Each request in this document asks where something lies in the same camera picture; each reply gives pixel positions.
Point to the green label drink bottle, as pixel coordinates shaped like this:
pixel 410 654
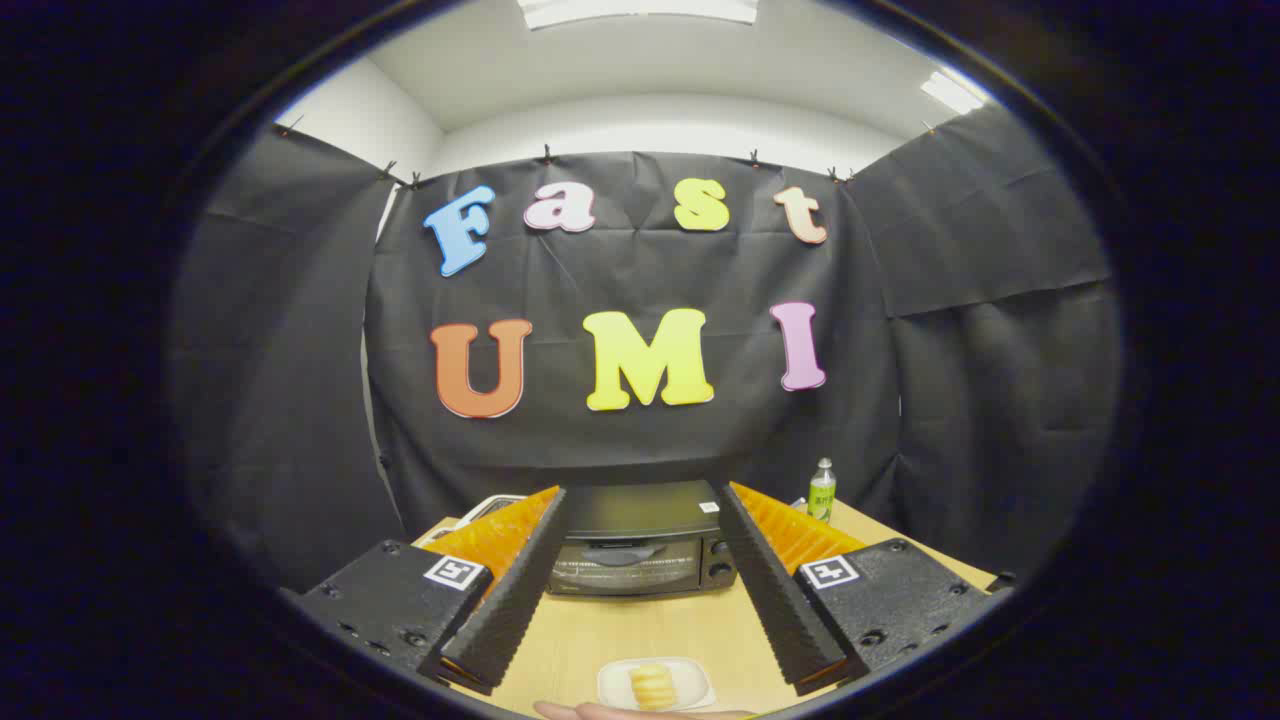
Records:
pixel 821 495

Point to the wide ceiling light panel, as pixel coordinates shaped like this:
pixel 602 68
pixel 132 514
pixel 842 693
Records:
pixel 640 10

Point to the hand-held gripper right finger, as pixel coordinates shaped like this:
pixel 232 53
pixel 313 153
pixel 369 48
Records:
pixel 770 590

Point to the white pop-up toaster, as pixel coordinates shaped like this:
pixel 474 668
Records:
pixel 490 507

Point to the black toaster oven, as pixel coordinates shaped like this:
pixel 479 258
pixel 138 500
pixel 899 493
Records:
pixel 630 520

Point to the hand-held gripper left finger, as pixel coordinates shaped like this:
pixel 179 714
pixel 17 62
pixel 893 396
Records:
pixel 515 590

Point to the small ceiling light panel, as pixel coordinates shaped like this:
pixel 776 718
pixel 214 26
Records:
pixel 952 92

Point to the yellow bread roll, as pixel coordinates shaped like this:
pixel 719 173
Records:
pixel 652 686

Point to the white rectangular plate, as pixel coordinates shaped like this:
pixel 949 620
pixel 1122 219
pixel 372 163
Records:
pixel 695 685

